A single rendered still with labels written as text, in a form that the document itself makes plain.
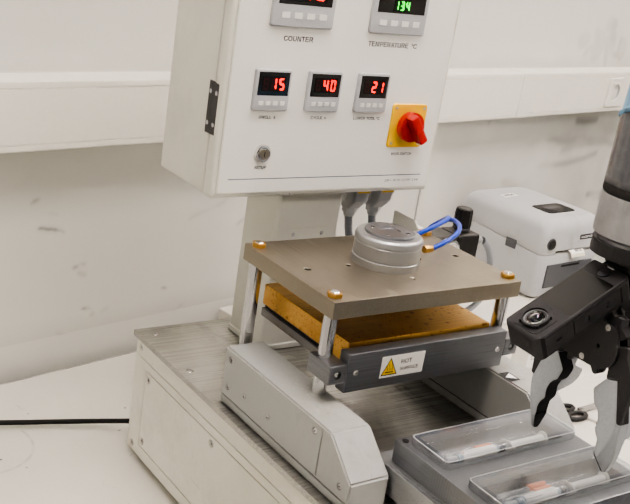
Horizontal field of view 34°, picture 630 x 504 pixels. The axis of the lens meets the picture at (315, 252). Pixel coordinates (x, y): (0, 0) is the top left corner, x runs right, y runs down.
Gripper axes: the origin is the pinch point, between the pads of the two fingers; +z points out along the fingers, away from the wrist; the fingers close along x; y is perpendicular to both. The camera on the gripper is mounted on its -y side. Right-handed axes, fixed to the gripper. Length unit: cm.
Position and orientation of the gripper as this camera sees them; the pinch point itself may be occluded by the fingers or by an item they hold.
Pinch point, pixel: (565, 440)
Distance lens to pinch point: 102.7
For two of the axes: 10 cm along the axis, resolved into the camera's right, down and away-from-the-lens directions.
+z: -1.5, 9.4, 3.2
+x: -5.6, -3.5, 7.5
